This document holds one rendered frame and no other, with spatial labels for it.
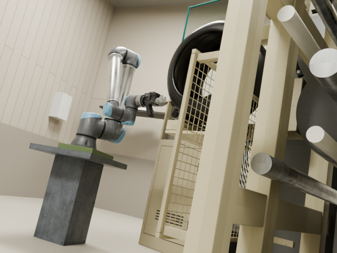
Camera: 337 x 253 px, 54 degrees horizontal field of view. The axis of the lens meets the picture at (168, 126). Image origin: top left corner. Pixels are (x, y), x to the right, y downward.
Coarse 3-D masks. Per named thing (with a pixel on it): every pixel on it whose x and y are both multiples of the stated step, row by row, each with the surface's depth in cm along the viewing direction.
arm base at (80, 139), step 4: (76, 136) 236; (80, 136) 234; (84, 136) 234; (88, 136) 234; (76, 140) 233; (80, 140) 232; (84, 140) 233; (88, 140) 234; (92, 140) 236; (72, 144) 233; (76, 144) 231; (80, 144) 230; (84, 144) 231; (88, 144) 233; (92, 144) 235; (96, 148) 241
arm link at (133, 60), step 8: (128, 56) 256; (136, 56) 260; (128, 64) 257; (136, 64) 262; (120, 72) 258; (128, 72) 256; (120, 80) 255; (128, 80) 256; (120, 88) 253; (128, 88) 256; (120, 96) 252; (120, 104) 251; (112, 120) 246; (112, 128) 245; (120, 128) 250; (104, 136) 243; (112, 136) 246; (120, 136) 248
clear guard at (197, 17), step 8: (216, 0) 299; (224, 0) 294; (192, 8) 317; (200, 8) 310; (208, 8) 303; (216, 8) 297; (224, 8) 291; (192, 16) 314; (200, 16) 307; (208, 16) 301; (216, 16) 294; (224, 16) 288; (192, 24) 311; (200, 24) 304; (184, 32) 314; (216, 64) 279; (208, 80) 280; (208, 88) 277
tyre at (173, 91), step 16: (192, 32) 199; (208, 32) 192; (192, 48) 213; (208, 48) 218; (176, 64) 201; (176, 80) 213; (256, 80) 174; (176, 96) 193; (192, 96) 221; (208, 96) 177; (192, 112) 185; (208, 112) 179
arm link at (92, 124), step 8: (88, 112) 238; (80, 120) 239; (88, 120) 236; (96, 120) 239; (104, 120) 245; (80, 128) 236; (88, 128) 235; (96, 128) 238; (104, 128) 242; (96, 136) 240
